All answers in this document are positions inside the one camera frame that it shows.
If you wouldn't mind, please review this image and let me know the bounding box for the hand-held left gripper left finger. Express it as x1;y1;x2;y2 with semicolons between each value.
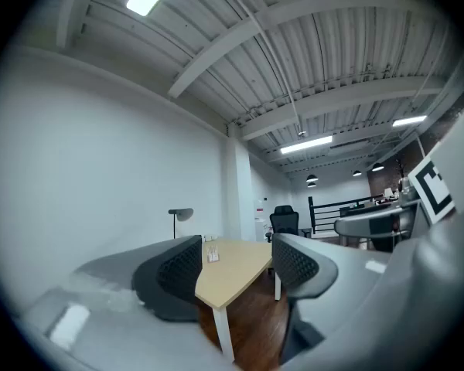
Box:
131;234;204;323

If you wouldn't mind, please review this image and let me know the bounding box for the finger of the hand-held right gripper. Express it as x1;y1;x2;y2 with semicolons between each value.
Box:
334;206;418;243

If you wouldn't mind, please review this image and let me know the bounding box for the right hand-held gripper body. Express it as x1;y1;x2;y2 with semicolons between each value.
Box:
400;87;464;227

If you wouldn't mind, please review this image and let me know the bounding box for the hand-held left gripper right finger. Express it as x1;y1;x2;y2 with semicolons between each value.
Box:
272;233;339;366

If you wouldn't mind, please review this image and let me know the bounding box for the black metal railing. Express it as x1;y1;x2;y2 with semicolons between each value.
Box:
308;195;384;240

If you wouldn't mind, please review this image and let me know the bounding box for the black office chair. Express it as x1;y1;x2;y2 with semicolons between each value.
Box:
264;205;312;243

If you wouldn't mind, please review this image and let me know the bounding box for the grey desk lamp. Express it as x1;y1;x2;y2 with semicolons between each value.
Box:
168;208;195;240

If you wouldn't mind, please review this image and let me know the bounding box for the white ceiling pipe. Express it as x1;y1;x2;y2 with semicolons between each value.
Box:
216;0;307;137

